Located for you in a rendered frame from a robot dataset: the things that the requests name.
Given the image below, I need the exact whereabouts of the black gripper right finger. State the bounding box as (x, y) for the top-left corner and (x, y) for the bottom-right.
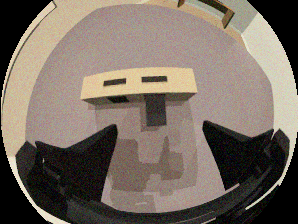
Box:
(202, 120), (274, 190)

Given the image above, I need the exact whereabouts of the black two-prong plug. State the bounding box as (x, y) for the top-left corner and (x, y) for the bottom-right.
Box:
(145, 93), (166, 127)

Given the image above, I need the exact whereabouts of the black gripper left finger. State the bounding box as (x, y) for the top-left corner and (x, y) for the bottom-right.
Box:
(35, 124), (118, 202)

